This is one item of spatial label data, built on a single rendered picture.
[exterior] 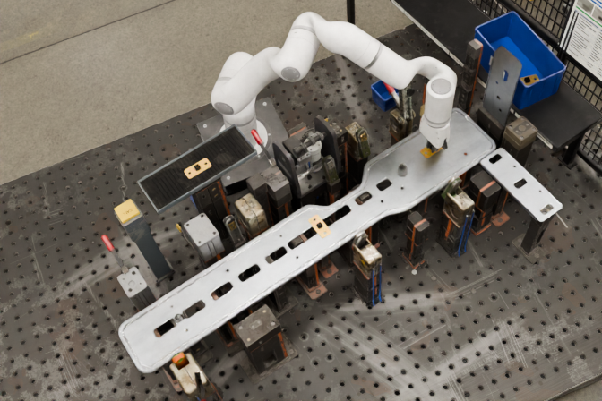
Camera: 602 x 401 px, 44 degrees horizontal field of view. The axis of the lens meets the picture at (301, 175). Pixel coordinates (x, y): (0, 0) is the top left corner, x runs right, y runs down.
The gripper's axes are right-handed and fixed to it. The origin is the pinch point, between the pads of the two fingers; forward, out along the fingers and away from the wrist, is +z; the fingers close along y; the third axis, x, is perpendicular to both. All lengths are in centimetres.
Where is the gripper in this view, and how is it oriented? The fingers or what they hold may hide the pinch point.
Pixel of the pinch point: (433, 144)
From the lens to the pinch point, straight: 249.9
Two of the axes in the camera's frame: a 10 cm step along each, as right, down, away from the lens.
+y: 5.6, 6.8, -4.6
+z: 0.8, 5.2, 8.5
